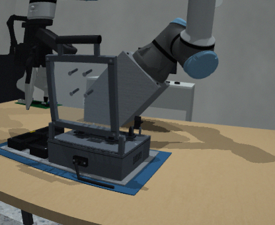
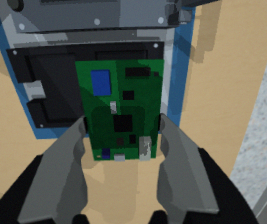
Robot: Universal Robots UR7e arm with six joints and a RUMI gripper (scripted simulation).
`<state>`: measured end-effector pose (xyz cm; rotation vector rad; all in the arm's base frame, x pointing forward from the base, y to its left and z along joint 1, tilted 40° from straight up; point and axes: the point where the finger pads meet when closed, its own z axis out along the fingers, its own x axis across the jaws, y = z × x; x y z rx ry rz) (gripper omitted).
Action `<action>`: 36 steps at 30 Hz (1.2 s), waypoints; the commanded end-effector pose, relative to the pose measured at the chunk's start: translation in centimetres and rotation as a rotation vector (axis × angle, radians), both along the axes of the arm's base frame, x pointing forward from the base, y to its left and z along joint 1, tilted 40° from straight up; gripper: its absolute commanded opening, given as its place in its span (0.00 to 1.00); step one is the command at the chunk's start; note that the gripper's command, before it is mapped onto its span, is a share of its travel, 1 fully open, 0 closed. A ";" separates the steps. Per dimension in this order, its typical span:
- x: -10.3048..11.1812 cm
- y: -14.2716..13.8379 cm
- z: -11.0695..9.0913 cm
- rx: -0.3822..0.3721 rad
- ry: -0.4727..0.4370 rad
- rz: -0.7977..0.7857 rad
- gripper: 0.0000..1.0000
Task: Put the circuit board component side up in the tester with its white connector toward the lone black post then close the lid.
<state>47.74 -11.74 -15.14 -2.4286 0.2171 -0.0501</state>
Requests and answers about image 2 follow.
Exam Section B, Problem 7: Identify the green circuit board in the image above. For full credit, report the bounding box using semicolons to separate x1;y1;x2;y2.
75;59;164;162

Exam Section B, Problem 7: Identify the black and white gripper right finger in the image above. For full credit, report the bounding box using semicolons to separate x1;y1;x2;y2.
157;113;259;224

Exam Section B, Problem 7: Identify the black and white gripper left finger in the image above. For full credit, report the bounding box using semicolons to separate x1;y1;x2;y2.
0;115;88;224

